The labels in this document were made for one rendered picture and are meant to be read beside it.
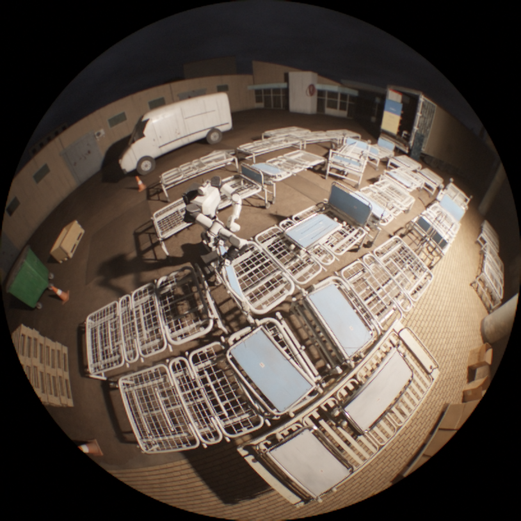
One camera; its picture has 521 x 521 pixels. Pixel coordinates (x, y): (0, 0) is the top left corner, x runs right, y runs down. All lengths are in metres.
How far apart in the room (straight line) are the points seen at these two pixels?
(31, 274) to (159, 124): 6.69
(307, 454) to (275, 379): 0.74
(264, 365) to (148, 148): 7.88
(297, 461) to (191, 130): 9.27
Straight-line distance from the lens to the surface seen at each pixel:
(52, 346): 4.32
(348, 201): 2.73
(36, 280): 6.26
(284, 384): 1.56
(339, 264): 2.78
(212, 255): 2.65
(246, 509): 2.95
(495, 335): 4.63
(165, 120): 8.18
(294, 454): 1.63
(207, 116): 8.85
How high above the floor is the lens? 2.12
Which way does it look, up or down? 53 degrees down
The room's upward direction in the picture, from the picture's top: 6 degrees counter-clockwise
